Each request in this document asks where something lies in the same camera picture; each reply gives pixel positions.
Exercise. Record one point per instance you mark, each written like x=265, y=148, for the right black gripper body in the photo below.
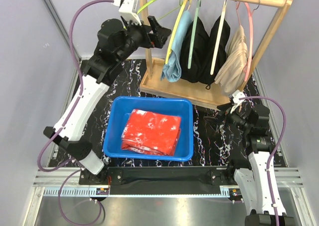
x=239, y=120

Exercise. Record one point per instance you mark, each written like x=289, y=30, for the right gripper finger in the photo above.
x=224, y=107
x=214, y=118

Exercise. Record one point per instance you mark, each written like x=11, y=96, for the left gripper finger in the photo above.
x=155, y=27
x=160, y=36

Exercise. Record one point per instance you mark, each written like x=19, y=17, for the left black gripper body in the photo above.
x=137, y=36

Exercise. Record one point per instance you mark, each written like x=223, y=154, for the red white patterned trousers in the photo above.
x=151, y=133

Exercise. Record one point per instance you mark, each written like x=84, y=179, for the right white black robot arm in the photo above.
x=255, y=176

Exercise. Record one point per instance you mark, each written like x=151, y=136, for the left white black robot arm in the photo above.
x=117, y=40

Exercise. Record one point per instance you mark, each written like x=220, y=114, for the beige trousers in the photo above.
x=231, y=75

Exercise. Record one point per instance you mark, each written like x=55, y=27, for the light blue trousers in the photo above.
x=172, y=70

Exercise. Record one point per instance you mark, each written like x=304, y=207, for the pink plastic hanger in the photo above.
x=249, y=36

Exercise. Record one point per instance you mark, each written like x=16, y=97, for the black trousers left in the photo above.
x=201, y=40

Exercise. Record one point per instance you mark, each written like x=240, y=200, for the black trousers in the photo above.
x=201, y=40
x=205, y=77

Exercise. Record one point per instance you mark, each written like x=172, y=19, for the mint green hanger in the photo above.
x=193, y=33

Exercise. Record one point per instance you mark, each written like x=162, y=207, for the black trousers right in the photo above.
x=205, y=77

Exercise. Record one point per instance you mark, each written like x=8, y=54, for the cream plastic hanger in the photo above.
x=218, y=37

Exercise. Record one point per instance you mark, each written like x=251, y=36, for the wooden clothes rack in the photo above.
x=196, y=92

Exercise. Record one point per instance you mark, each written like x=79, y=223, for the blue plastic bin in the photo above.
x=120, y=112

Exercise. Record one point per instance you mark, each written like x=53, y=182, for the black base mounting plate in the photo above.
x=162, y=181

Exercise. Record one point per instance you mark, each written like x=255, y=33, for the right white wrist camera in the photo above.
x=236, y=99

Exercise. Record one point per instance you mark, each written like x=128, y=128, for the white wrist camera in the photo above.
x=236, y=99
x=128, y=10

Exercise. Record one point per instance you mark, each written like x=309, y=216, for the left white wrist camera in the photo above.
x=128, y=10

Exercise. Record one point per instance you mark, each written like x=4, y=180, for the aluminium rail frame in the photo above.
x=65, y=182

